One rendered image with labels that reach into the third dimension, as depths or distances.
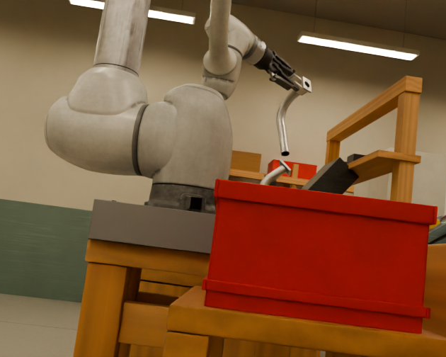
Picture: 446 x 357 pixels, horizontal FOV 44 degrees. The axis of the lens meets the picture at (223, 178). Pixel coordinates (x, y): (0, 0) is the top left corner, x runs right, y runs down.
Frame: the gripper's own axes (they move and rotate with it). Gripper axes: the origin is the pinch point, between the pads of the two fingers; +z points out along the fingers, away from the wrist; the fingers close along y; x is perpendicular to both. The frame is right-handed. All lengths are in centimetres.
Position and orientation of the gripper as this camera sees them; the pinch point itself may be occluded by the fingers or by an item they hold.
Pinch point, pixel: (298, 84)
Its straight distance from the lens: 199.3
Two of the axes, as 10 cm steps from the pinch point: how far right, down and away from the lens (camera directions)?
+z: 7.4, 4.0, 5.4
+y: 0.3, -8.2, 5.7
